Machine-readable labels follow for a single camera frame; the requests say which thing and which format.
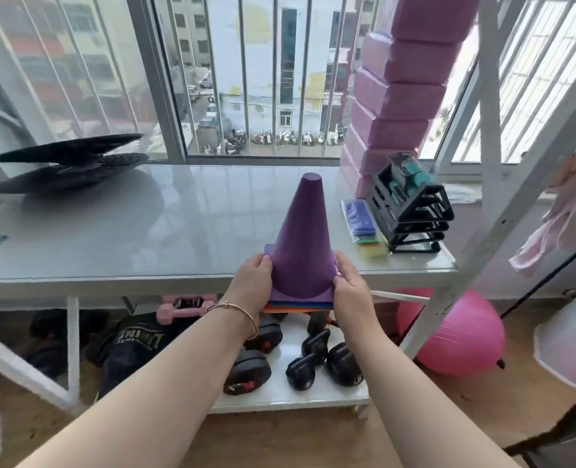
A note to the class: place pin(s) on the person's right hand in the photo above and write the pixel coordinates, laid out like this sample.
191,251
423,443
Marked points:
353,302

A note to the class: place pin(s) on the person's left hand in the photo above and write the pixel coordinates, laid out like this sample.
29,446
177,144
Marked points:
251,287

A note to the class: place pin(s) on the orange plastic cone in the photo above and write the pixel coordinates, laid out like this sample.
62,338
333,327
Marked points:
292,311

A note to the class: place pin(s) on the blue plastic cone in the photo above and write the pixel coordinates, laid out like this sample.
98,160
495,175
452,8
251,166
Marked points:
297,305

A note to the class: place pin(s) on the purple plastic cone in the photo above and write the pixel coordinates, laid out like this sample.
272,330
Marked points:
300,248

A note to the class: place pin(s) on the person's right forearm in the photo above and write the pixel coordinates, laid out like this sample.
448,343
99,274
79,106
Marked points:
414,409

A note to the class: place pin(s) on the person's left forearm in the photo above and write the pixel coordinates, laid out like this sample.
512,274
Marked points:
146,399

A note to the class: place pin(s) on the black dumbbell with orange collar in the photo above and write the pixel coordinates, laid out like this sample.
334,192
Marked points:
268,336

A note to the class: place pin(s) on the large black kettlebell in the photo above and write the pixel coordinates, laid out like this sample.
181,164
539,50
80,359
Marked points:
344,365

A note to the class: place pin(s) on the pack of coloured resistance bands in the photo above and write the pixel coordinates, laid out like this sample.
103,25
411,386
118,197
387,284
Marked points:
358,221

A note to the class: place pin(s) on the black dumbbell with taped plate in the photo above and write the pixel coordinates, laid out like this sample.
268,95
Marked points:
249,372

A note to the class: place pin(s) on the pink dumbbell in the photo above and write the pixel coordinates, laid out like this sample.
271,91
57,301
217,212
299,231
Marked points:
168,311

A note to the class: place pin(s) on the pink exercise ball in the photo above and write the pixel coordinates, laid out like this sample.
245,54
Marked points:
463,336

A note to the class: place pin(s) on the black plastic holder rack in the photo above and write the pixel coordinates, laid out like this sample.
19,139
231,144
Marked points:
414,204

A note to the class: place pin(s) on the grey metal shelf rack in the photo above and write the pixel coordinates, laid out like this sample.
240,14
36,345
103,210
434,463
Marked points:
292,402

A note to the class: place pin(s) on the stack of pink foam blocks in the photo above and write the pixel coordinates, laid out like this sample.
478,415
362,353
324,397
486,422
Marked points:
395,102

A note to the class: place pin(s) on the window with metal bars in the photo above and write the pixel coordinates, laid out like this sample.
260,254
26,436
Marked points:
163,92

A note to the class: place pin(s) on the black round balance disc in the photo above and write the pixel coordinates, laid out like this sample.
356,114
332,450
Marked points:
73,146
63,177

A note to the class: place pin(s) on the pink hanging cloth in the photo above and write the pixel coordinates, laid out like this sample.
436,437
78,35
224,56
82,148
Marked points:
571,199

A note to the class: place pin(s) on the black furniture leg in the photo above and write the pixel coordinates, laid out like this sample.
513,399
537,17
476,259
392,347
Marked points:
561,424

